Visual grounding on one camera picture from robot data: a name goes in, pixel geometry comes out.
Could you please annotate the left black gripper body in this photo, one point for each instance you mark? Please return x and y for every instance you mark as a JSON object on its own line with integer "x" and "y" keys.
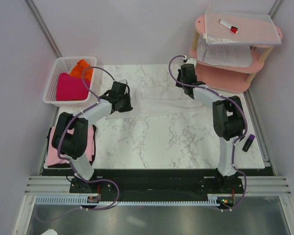
{"x": 125, "y": 105}

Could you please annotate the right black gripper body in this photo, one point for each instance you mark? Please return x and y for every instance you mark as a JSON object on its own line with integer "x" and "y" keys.
{"x": 180, "y": 77}

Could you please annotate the white t shirt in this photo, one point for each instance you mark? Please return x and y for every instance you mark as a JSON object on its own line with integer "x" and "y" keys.
{"x": 159, "y": 101}

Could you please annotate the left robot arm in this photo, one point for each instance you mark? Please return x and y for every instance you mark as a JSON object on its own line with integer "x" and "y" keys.
{"x": 70, "y": 137}

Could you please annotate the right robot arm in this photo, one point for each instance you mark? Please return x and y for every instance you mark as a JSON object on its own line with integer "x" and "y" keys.
{"x": 229, "y": 121}

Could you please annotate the orange t shirt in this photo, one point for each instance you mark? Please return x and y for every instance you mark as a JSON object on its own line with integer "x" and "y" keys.
{"x": 79, "y": 68}

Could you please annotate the pink three tier shelf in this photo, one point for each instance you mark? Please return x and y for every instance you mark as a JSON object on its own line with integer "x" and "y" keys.
{"x": 226, "y": 78}

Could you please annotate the magenta folded t shirt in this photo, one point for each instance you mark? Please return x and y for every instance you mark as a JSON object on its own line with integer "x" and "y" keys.
{"x": 70, "y": 88}

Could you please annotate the printed paper sheets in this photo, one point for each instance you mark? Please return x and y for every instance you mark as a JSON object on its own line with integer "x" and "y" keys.
{"x": 233, "y": 56}

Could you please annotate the white plastic basket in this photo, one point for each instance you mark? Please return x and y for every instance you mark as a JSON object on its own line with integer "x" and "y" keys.
{"x": 65, "y": 65}

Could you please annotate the red white marker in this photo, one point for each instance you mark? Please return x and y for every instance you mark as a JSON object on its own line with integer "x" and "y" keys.
{"x": 232, "y": 28}

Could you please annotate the translucent document folder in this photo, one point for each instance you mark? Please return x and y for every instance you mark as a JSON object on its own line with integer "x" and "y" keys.
{"x": 254, "y": 29}

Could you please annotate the purple black marker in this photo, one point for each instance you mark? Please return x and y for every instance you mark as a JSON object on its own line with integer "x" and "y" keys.
{"x": 248, "y": 142}

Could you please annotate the pink folded t shirt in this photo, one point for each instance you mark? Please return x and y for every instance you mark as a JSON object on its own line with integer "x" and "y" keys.
{"x": 89, "y": 147}

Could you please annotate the white crumpled paper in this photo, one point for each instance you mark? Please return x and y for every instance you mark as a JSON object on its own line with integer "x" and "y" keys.
{"x": 50, "y": 232}

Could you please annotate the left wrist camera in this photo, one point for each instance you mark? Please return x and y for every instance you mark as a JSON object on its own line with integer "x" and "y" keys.
{"x": 124, "y": 81}

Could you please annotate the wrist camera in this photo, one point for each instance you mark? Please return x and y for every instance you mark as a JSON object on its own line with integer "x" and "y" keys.
{"x": 189, "y": 60}
{"x": 124, "y": 81}

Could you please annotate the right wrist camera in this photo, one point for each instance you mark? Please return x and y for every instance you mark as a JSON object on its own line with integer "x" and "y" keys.
{"x": 189, "y": 60}

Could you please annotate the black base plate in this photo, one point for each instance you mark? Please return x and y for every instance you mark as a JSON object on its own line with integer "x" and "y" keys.
{"x": 169, "y": 184}

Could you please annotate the white slotted cable duct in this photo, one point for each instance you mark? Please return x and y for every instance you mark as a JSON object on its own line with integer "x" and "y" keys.
{"x": 79, "y": 200}

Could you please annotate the aluminium rail frame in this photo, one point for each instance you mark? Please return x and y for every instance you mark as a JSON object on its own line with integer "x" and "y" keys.
{"x": 52, "y": 186}

